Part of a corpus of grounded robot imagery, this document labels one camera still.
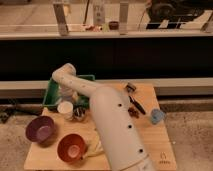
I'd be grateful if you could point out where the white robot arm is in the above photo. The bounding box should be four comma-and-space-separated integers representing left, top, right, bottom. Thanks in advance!
52, 63, 157, 171

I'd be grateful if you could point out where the red-brown bowl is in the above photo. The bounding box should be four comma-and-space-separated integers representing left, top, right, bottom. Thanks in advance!
57, 134, 86, 163

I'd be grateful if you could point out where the purple bowl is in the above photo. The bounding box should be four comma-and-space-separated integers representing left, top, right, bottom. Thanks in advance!
25, 116, 55, 143

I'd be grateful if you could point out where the small dark metal clip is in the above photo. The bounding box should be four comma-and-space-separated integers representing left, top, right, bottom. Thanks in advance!
125, 83, 136, 92

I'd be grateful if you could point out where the dark red grape bunch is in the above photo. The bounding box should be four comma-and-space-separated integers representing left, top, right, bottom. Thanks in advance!
128, 107, 139, 118

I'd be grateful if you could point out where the small metal tin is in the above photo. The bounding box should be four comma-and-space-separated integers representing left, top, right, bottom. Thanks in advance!
73, 107, 86, 122

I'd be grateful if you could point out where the white cup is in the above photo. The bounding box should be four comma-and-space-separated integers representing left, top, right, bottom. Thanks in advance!
57, 101, 73, 118

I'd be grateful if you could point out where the green plastic tray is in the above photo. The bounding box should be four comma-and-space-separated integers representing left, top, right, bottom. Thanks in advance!
42, 79, 89, 110

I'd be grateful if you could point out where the blue cup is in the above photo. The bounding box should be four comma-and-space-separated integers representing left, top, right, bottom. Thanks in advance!
150, 109, 166, 125

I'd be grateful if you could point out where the wooden board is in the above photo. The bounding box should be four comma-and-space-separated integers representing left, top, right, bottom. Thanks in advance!
24, 83, 177, 171

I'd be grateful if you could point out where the black handled knife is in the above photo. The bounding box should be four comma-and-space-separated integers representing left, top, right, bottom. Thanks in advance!
128, 96, 146, 115

